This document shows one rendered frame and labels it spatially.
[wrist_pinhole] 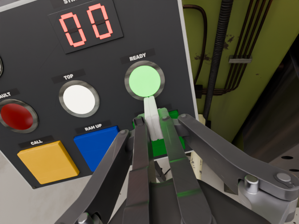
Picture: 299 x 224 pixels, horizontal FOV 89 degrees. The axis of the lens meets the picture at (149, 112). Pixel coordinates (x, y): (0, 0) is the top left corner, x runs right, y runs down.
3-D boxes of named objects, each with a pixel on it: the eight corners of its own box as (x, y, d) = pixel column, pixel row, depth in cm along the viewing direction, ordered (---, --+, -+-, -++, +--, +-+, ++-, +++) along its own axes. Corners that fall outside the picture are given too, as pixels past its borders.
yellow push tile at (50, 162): (78, 176, 28) (58, 143, 25) (40, 185, 28) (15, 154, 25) (82, 168, 29) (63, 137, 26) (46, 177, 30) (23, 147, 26)
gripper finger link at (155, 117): (151, 117, 16) (158, 115, 16) (148, 96, 22) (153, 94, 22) (158, 140, 17) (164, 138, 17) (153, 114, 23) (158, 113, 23)
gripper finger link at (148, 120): (158, 140, 17) (151, 142, 17) (153, 114, 23) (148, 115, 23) (151, 117, 16) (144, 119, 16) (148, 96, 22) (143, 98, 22)
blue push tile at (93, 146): (131, 163, 27) (116, 127, 24) (91, 172, 28) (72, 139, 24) (131, 156, 29) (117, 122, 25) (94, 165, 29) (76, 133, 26)
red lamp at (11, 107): (34, 134, 23) (6, 120, 20) (13, 130, 25) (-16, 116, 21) (46, 117, 25) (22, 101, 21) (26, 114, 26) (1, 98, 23)
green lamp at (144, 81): (160, 100, 22) (155, 78, 19) (131, 98, 23) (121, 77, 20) (164, 85, 24) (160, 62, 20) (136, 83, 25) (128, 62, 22)
